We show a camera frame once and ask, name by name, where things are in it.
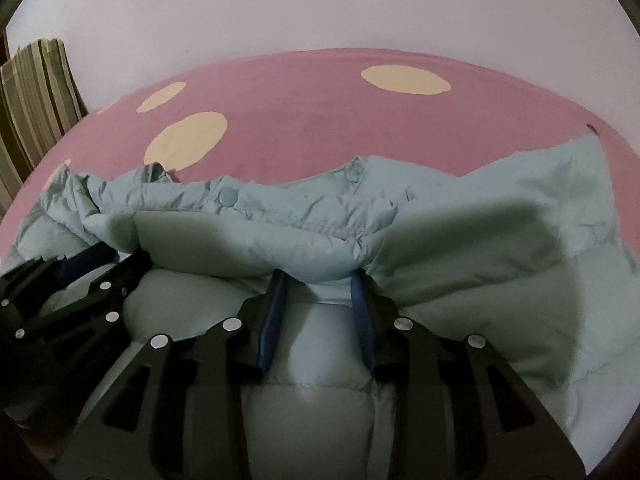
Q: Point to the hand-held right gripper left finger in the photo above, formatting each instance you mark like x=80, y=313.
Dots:
x=272, y=320

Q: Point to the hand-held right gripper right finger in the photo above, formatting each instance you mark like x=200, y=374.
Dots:
x=362, y=320

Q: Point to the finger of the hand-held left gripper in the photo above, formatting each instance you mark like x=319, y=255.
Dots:
x=107, y=300
x=90, y=260

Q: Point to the light blue puffer jacket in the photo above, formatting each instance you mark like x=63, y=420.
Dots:
x=475, y=260

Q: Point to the striped headboard cushion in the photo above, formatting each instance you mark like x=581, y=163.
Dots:
x=35, y=110

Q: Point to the pink dotted bed sheet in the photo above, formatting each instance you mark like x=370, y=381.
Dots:
x=310, y=110

